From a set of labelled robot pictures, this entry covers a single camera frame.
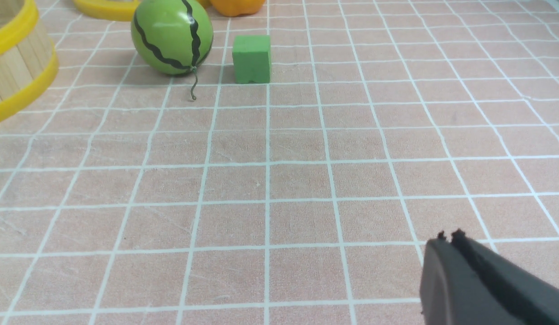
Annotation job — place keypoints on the bamboo steamer tray yellow rim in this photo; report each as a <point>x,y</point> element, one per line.
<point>28,58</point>

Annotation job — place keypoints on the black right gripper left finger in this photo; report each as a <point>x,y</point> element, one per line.
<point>459,286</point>

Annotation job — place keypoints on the orange toy pear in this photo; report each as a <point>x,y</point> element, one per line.
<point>234,8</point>

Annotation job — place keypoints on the woven bamboo steamer lid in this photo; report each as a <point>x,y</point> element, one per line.
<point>113,10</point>

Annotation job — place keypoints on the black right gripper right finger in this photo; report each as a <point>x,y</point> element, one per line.
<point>518,280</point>

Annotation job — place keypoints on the green toy watermelon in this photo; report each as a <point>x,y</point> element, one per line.
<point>173,36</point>

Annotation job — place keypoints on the pink grid tablecloth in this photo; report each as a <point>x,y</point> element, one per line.
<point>304,201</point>

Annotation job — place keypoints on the green foam cube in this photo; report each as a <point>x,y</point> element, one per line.
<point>252,59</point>

